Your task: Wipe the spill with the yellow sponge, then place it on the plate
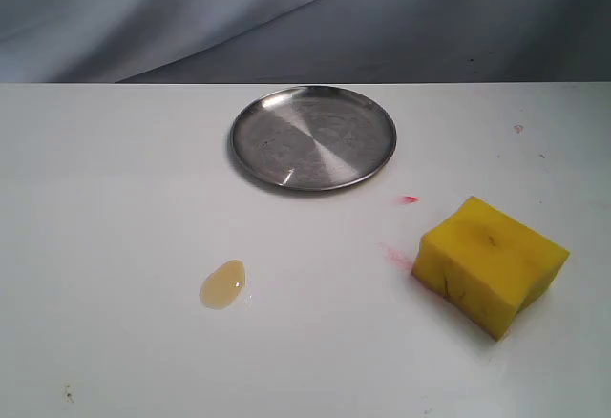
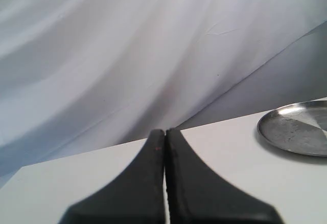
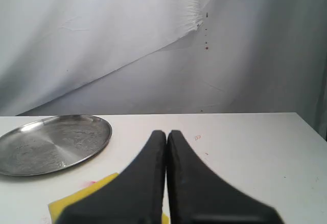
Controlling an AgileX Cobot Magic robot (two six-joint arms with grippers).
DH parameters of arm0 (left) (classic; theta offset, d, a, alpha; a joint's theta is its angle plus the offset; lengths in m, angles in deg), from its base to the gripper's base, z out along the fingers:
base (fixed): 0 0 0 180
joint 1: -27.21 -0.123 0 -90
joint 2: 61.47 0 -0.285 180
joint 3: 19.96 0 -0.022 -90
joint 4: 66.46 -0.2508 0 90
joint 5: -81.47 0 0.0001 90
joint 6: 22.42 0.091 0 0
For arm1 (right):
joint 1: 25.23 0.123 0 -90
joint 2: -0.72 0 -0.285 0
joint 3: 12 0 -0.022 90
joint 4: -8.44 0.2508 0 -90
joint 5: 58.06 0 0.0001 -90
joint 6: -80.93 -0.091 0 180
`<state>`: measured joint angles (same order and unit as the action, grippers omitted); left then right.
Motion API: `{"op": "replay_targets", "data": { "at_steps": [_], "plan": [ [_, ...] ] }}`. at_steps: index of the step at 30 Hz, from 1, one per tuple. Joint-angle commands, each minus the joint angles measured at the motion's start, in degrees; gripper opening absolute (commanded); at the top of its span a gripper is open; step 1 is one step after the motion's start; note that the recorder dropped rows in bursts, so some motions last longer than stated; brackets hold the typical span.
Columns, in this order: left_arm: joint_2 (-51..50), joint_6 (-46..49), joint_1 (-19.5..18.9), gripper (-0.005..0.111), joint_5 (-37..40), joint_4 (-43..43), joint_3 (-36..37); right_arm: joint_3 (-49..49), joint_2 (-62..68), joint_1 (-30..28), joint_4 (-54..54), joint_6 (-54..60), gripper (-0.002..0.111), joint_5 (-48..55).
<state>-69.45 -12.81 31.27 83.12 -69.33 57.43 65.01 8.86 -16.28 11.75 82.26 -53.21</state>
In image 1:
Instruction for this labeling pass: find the yellow sponge block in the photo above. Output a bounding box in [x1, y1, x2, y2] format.
[411, 197, 569, 340]

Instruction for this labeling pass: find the amber liquid spill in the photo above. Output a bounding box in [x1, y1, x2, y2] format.
[200, 260, 246, 310]

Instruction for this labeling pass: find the round stainless steel plate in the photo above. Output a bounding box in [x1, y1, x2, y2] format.
[227, 85, 397, 193]

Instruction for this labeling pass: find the grey backdrop cloth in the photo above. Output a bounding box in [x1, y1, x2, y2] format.
[1, 0, 610, 83]

